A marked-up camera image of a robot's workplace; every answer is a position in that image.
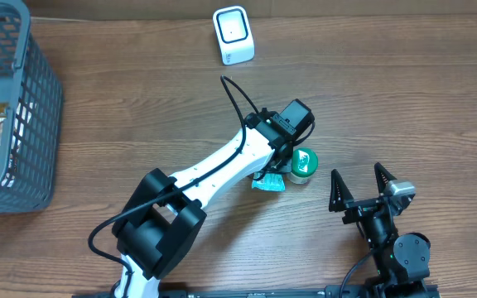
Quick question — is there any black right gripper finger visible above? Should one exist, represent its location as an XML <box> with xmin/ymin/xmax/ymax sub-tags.
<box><xmin>329</xmin><ymin>169</ymin><xmax>354</xmax><ymax>212</ymax></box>
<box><xmin>374</xmin><ymin>162</ymin><xmax>396</xmax><ymax>194</ymax></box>

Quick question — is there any teal tissue pack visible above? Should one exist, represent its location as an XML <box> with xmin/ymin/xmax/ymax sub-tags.
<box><xmin>252</xmin><ymin>172</ymin><xmax>286</xmax><ymax>192</ymax></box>

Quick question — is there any green lid jar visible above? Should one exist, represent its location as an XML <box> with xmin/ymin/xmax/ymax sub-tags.
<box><xmin>287</xmin><ymin>147</ymin><xmax>319</xmax><ymax>185</ymax></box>

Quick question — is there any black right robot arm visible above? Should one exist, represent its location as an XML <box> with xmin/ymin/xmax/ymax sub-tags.
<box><xmin>329</xmin><ymin>162</ymin><xmax>440</xmax><ymax>298</ymax></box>

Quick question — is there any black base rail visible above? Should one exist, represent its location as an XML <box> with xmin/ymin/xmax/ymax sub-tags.
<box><xmin>72</xmin><ymin>285</ymin><xmax>441</xmax><ymax>298</ymax></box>

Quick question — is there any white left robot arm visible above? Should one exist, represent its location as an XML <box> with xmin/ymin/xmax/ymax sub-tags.
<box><xmin>111</xmin><ymin>99</ymin><xmax>315</xmax><ymax>297</ymax></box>

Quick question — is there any white barcode scanner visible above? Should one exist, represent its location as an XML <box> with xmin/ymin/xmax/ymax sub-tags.
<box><xmin>212</xmin><ymin>5</ymin><xmax>255</xmax><ymax>65</ymax></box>

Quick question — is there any grey plastic mesh basket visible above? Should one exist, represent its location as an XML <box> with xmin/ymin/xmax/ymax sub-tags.
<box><xmin>0</xmin><ymin>0</ymin><xmax>64</xmax><ymax>213</ymax></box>

